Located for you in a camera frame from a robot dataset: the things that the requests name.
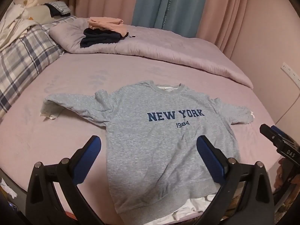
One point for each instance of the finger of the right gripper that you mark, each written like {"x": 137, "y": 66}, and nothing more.
{"x": 269, "y": 134}
{"x": 279, "y": 135}

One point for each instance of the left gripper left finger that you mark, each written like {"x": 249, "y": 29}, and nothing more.
{"x": 42, "y": 202}

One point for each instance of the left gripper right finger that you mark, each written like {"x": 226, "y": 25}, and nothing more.
{"x": 256, "y": 204}

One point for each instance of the grey New York sweatshirt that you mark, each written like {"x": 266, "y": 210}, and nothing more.
{"x": 151, "y": 133}

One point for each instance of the white crumpled clothes pile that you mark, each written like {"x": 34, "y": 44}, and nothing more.
{"x": 16, "y": 22}

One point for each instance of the person's right hand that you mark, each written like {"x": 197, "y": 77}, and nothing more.
{"x": 279, "y": 176}

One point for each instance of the white garment at bed edge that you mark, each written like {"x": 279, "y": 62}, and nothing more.
{"x": 192, "y": 208}

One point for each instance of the pink bed sheet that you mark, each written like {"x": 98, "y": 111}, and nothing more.
{"x": 27, "y": 137}

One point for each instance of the pink folded duvet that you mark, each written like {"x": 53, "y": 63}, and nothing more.
{"x": 154, "y": 44}

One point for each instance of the pink curtain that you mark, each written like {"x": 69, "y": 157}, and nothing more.
{"x": 220, "y": 22}

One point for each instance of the plaid pillow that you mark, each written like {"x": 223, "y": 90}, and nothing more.
{"x": 25, "y": 59}

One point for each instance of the teal curtain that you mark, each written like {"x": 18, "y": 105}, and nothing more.
{"x": 179, "y": 16}

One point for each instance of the folded navy garment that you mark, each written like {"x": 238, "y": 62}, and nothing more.
{"x": 97, "y": 36}

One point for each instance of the folded peach garment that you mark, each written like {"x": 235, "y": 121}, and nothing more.
{"x": 107, "y": 23}

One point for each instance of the small plaid folded cloth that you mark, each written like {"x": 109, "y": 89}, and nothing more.
{"x": 58, "y": 8}

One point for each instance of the white wall socket strip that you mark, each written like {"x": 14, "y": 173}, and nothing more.
{"x": 291, "y": 74}

